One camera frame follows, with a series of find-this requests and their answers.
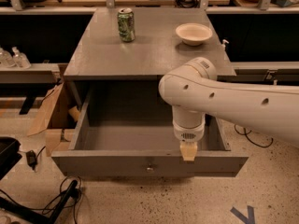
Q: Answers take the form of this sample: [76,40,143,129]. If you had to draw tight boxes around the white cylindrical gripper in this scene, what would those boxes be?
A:
[172,106,206,161]

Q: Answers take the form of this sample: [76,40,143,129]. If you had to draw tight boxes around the grey top drawer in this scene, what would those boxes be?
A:
[51,82,248,177]

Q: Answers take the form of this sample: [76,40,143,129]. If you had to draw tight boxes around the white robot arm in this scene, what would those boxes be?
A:
[159,57,299,161]

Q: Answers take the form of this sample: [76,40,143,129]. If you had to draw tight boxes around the grey wooden drawer cabinet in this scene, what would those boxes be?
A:
[64,7,235,126]

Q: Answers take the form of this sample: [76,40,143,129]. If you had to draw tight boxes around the open cardboard box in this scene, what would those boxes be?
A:
[27,83,80,156]

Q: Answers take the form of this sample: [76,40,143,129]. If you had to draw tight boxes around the small white pump bottle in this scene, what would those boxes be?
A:
[221,39,229,50]

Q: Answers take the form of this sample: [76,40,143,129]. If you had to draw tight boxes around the white paper bowl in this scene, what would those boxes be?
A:
[176,23,212,46]

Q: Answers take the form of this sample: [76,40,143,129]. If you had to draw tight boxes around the green soda can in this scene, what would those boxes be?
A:
[117,7,135,42]

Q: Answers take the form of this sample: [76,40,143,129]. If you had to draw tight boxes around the black power adapter left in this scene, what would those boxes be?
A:
[26,150,37,169]

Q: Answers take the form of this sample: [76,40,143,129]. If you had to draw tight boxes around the black bin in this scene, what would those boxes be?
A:
[0,137,21,179]

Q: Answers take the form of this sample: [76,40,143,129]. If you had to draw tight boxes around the clear sanitizer bottle right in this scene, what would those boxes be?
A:
[12,47,31,69]

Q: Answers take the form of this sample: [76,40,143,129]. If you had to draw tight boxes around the clear sanitizer bottle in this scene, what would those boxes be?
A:
[12,47,31,69]
[0,48,15,67]

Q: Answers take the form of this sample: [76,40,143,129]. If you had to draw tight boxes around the black metal stand base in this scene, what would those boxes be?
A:
[0,180,78,224]

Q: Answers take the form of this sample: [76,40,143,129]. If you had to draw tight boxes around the clear sanitizer bottle left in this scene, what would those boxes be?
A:
[0,48,15,67]

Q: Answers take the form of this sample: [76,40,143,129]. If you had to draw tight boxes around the black floor cable right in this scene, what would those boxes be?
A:
[234,124,275,148]

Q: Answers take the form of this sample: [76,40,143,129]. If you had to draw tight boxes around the black floor cable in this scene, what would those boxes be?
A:
[234,124,275,148]
[0,175,83,224]

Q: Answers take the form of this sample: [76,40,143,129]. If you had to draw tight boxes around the black floor cable left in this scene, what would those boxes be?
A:
[0,175,83,224]

